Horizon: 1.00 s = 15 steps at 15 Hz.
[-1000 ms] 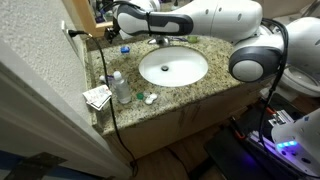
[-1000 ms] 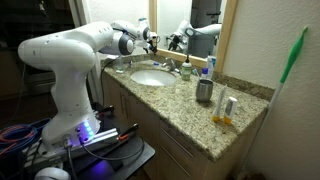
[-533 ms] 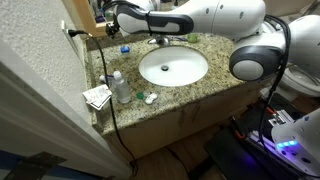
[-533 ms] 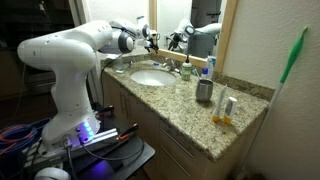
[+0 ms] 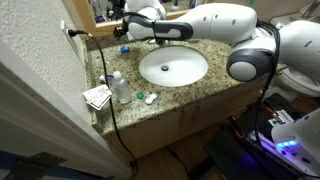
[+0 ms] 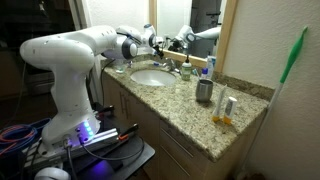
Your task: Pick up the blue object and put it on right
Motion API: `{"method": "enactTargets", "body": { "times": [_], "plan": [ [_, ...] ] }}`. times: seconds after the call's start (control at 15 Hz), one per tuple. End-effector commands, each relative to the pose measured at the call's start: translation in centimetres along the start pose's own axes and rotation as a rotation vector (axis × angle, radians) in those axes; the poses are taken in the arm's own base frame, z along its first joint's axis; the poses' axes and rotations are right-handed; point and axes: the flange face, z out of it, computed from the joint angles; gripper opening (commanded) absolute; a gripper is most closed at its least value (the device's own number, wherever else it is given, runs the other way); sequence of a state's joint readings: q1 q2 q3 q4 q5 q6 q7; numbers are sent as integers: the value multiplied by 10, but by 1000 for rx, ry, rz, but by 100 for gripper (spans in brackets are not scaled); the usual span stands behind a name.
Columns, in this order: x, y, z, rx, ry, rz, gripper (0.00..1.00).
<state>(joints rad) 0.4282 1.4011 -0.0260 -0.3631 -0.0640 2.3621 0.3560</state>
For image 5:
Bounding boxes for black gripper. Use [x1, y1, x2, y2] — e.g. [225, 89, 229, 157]
[113, 25, 128, 38]

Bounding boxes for blue dental floss box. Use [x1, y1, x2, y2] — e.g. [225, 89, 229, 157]
[120, 46, 130, 53]

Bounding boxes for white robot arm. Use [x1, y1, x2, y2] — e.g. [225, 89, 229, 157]
[112, 0, 320, 97]

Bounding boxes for wood framed mirror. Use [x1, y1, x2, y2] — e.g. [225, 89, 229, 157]
[61, 0, 214, 38]

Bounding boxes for chrome faucet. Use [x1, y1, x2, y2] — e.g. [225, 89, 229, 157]
[147, 39, 170, 46]

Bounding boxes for clear plastic bottle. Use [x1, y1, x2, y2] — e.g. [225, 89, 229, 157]
[113, 71, 131, 104]

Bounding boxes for white oval sink basin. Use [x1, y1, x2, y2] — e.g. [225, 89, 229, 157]
[139, 46, 208, 87]

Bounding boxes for green bottle cap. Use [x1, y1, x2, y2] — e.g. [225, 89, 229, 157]
[136, 92, 144, 100]

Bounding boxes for white paper packets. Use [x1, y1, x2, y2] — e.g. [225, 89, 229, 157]
[82, 85, 112, 110]

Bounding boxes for white contact lens case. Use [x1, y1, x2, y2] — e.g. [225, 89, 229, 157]
[144, 93, 158, 105]

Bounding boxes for wooden vanity cabinet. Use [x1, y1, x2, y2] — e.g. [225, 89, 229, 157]
[97, 73, 264, 162]

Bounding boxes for black robot cart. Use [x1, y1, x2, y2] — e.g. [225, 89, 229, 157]
[206, 94, 320, 180]

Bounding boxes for white toilet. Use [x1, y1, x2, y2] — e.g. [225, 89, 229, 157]
[265, 67, 320, 101]

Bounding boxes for black power cable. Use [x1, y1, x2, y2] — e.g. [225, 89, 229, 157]
[67, 29, 139, 178]

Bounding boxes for white wall outlet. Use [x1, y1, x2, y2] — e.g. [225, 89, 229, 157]
[60, 20, 80, 54]

